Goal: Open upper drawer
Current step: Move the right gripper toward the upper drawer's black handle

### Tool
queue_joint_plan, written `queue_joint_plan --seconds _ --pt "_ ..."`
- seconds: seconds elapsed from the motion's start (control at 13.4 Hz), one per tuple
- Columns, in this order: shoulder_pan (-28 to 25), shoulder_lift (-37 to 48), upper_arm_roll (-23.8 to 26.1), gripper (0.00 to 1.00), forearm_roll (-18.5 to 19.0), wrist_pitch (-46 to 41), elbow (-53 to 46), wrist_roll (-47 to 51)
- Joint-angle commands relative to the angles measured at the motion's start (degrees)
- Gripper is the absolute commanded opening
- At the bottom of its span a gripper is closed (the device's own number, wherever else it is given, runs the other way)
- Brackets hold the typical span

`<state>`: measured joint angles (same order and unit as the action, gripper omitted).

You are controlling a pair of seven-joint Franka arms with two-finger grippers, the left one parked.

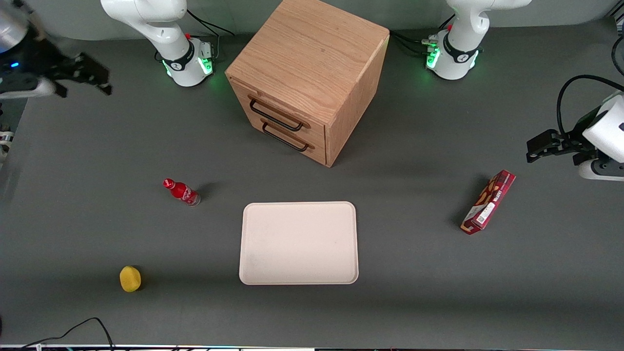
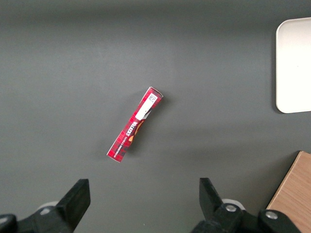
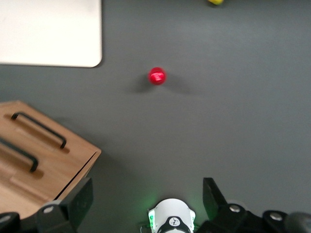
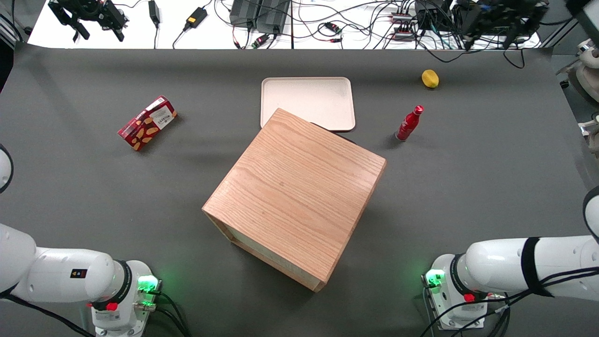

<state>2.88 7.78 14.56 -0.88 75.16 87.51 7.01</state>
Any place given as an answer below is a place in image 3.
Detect white cutting board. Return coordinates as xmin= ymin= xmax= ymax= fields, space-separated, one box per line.
xmin=0 ymin=0 xmax=103 ymax=68

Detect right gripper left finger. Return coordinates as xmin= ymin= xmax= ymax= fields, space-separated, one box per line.
xmin=36 ymin=178 xmax=94 ymax=233

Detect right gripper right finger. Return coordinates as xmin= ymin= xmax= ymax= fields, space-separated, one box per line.
xmin=196 ymin=178 xmax=248 ymax=233

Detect small red cola bottle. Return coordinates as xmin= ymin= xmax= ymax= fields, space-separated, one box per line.
xmin=148 ymin=67 xmax=168 ymax=86

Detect black metal drawer handle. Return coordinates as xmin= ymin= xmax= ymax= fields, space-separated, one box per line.
xmin=11 ymin=111 xmax=67 ymax=150
xmin=0 ymin=137 xmax=39 ymax=173

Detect wooden drawer cabinet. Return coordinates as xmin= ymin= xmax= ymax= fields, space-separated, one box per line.
xmin=0 ymin=100 xmax=102 ymax=220

